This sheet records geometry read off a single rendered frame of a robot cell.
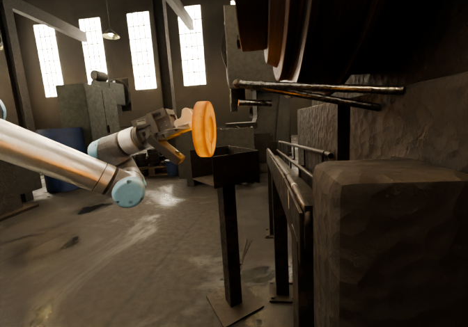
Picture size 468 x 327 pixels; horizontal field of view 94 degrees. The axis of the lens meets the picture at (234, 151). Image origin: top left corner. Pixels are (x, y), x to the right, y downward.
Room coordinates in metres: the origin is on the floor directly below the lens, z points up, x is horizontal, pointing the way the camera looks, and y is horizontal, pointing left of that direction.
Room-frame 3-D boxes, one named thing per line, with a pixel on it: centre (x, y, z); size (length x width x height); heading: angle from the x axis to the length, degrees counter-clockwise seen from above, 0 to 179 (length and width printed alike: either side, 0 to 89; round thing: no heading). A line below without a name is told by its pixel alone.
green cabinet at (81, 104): (3.61, 2.24, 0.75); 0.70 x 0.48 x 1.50; 173
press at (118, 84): (7.54, 4.01, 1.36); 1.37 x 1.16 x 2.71; 73
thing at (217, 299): (0.94, 0.05, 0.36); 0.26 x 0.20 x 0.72; 28
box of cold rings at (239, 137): (3.22, 0.23, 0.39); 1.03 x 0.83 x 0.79; 87
